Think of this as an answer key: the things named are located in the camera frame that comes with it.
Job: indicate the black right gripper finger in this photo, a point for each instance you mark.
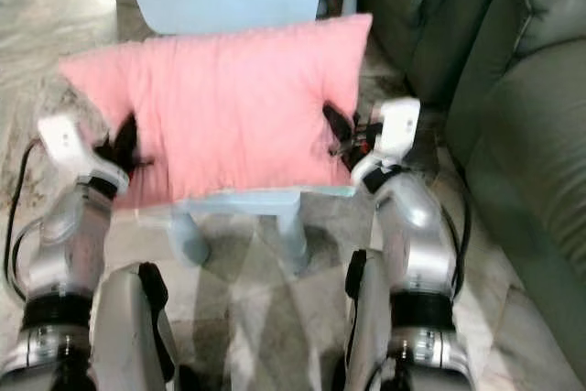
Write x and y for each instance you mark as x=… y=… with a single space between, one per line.
x=339 y=123
x=349 y=155

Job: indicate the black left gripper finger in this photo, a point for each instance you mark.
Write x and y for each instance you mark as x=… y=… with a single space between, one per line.
x=130 y=130
x=144 y=165

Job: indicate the pink textured pillow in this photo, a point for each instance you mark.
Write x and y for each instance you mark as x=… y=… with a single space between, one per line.
x=220 y=107

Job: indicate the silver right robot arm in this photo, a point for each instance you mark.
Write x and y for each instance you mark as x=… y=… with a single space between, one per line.
x=417 y=235

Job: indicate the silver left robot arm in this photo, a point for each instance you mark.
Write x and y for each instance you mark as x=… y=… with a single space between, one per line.
x=69 y=244

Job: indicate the grey-green leather sofa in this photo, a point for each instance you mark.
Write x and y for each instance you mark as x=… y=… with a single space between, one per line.
x=540 y=153

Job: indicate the light blue plastic stool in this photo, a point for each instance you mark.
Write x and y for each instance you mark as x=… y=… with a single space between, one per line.
x=238 y=200

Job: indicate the silver left robot leg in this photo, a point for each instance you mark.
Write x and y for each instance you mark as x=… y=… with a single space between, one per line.
x=133 y=336

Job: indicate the silver robot leg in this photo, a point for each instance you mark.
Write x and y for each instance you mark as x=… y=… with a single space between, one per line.
x=371 y=327
x=133 y=336

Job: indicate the silver right robot leg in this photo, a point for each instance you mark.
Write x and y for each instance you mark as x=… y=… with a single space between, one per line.
x=371 y=327

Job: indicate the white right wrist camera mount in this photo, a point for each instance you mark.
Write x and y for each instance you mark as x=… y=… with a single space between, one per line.
x=398 y=125

